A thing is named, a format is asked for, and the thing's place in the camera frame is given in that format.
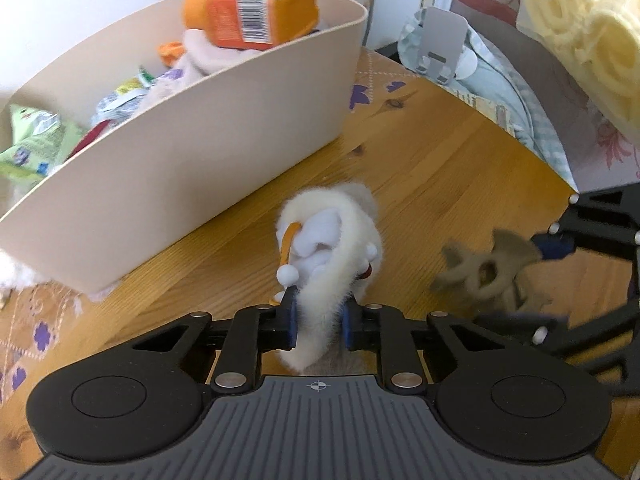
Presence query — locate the taupe hair claw clip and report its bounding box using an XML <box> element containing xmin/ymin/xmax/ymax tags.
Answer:
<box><xmin>431</xmin><ymin>228</ymin><xmax>552</xmax><ymax>313</ymax></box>

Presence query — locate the white plush slipper toy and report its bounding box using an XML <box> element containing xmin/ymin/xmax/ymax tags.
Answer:
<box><xmin>276</xmin><ymin>182</ymin><xmax>383</xmax><ymax>376</ymax></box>

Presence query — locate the green snack packet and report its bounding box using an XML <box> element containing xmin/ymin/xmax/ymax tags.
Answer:
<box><xmin>1</xmin><ymin>104</ymin><xmax>88</xmax><ymax>185</ymax></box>

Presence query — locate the orange vitamin bottle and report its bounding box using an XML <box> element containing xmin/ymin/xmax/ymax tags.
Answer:
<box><xmin>182</xmin><ymin>0</ymin><xmax>319</xmax><ymax>50</ymax></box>

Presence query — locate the red white plush headband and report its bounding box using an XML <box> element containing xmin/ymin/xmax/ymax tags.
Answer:
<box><xmin>67</xmin><ymin>119</ymin><xmax>116</xmax><ymax>159</ymax></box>

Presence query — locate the beige plush sock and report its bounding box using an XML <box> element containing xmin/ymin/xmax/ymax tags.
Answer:
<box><xmin>136</xmin><ymin>29</ymin><xmax>262</xmax><ymax>114</ymax></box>

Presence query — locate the beige plastic storage bin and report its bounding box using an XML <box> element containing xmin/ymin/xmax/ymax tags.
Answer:
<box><xmin>1</xmin><ymin>0</ymin><xmax>367</xmax><ymax>294</ymax></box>

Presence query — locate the patterned brown table mat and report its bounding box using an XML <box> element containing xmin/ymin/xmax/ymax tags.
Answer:
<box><xmin>1</xmin><ymin>53</ymin><xmax>431</xmax><ymax>412</ymax></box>

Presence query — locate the white plush lamb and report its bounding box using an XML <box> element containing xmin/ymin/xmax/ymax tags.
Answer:
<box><xmin>0</xmin><ymin>250</ymin><xmax>50</xmax><ymax>292</ymax></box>

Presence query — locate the white phone stand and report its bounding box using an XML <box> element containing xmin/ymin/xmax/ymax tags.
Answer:
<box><xmin>416</xmin><ymin>6</ymin><xmax>478</xmax><ymax>86</ymax></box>

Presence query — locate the white power cable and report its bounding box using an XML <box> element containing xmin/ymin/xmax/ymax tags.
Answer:
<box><xmin>357</xmin><ymin>0</ymin><xmax>378</xmax><ymax>49</ymax></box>

